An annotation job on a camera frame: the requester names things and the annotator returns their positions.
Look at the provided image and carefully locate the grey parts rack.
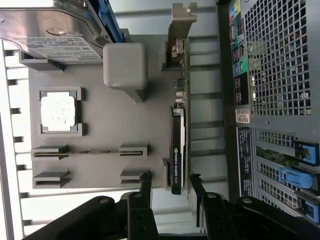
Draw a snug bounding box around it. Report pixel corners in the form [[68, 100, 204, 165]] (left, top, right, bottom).
[[19, 33, 192, 191]]

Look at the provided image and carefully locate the hard disk with blue carrier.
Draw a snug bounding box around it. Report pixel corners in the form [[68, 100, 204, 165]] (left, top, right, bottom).
[[0, 0, 131, 63]]

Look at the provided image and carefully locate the open black PC case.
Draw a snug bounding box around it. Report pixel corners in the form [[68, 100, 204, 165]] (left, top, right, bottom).
[[216, 0, 320, 226]]

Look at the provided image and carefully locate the green RAM stick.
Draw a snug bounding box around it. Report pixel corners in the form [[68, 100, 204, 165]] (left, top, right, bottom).
[[32, 149, 145, 157]]

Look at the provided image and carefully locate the silver CPU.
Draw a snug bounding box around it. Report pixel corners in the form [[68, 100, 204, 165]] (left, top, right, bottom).
[[39, 91, 77, 132]]

